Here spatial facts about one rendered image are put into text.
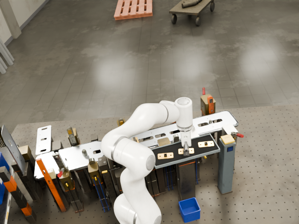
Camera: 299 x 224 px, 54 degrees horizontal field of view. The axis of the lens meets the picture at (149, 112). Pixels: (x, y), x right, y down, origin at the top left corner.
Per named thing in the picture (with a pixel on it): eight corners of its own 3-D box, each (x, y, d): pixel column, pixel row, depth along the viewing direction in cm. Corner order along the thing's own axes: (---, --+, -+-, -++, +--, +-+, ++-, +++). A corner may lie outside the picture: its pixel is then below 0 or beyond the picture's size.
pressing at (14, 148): (26, 162, 194) (4, 123, 173) (24, 175, 185) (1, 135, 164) (25, 162, 194) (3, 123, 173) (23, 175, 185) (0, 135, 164)
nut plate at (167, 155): (172, 152, 163) (172, 151, 163) (173, 158, 160) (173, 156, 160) (157, 154, 164) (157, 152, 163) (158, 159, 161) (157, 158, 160)
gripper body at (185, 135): (192, 131, 147) (193, 147, 154) (191, 118, 155) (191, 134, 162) (177, 132, 148) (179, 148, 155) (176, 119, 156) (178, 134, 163)
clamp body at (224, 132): (229, 161, 214) (232, 123, 192) (236, 173, 205) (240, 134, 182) (219, 163, 213) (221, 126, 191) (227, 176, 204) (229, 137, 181)
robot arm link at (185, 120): (171, 124, 150) (187, 129, 145) (169, 103, 142) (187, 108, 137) (179, 114, 155) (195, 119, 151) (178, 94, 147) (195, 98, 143)
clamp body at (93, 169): (110, 198, 201) (97, 160, 178) (112, 211, 192) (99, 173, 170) (100, 200, 200) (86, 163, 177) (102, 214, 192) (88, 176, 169)
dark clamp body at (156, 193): (156, 185, 204) (150, 146, 181) (161, 199, 195) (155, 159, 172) (146, 188, 204) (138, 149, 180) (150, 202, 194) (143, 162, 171)
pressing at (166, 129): (226, 108, 216) (227, 106, 215) (241, 126, 198) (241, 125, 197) (35, 156, 199) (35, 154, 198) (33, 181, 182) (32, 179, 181)
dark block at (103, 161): (119, 198, 199) (106, 155, 173) (120, 207, 194) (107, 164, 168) (111, 200, 198) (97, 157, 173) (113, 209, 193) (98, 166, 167)
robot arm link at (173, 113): (133, 117, 130) (165, 115, 156) (164, 127, 122) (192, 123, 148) (137, 97, 129) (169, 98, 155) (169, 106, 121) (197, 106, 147)
